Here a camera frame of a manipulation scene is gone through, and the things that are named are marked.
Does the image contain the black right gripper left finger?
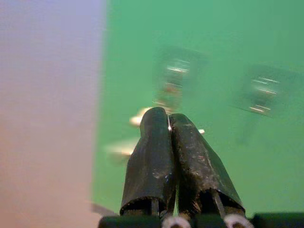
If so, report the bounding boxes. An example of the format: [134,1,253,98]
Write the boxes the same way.
[119,106,177,217]

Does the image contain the clear adhesive wall hook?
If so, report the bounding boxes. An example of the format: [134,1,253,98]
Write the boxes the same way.
[154,46,207,112]
[231,64,297,118]

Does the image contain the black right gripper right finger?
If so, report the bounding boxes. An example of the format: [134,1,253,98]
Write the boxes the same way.
[169,113,246,217]

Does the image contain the keys with white plush charm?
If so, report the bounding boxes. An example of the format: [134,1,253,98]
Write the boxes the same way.
[104,99,206,164]

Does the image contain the green wall board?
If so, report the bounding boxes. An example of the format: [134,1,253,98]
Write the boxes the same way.
[91,0,304,218]

